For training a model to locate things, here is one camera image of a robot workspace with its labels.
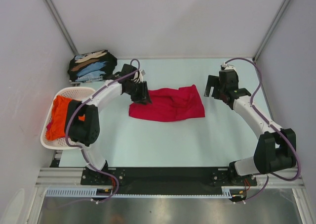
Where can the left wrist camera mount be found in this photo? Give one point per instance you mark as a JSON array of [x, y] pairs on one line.
[[139, 76]]

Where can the aluminium corner post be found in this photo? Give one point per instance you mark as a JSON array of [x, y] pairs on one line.
[[272, 27], [61, 26]]

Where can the pink garment in basket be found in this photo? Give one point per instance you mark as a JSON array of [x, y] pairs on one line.
[[48, 127]]

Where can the red t shirt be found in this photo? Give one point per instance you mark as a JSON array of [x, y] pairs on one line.
[[170, 105]]

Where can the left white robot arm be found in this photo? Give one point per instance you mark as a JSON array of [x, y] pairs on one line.
[[82, 125]]

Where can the white slotted cable duct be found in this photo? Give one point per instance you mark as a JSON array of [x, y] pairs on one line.
[[104, 193]]

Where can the right aluminium corner post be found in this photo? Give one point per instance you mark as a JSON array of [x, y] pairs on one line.
[[272, 27]]

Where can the folded black printed t shirt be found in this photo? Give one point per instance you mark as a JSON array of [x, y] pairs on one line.
[[91, 67]]

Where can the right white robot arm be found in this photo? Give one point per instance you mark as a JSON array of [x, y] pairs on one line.
[[276, 147]]

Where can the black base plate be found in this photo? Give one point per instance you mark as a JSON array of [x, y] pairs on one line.
[[167, 180]]

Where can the aluminium frame rail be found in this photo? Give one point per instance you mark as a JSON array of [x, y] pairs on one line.
[[71, 177]]

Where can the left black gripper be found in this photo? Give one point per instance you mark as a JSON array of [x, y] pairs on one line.
[[143, 97]]

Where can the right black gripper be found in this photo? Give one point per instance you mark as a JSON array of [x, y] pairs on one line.
[[213, 81]]

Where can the white plastic basket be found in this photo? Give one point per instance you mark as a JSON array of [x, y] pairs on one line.
[[74, 93]]

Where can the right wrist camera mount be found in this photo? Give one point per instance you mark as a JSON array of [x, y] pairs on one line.
[[225, 66]]

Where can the left aluminium corner post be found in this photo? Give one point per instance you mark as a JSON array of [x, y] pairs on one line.
[[61, 26]]

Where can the orange t shirt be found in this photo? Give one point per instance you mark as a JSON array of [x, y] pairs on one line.
[[58, 118]]

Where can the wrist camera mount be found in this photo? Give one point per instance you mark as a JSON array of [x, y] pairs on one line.
[[139, 76], [225, 66]]

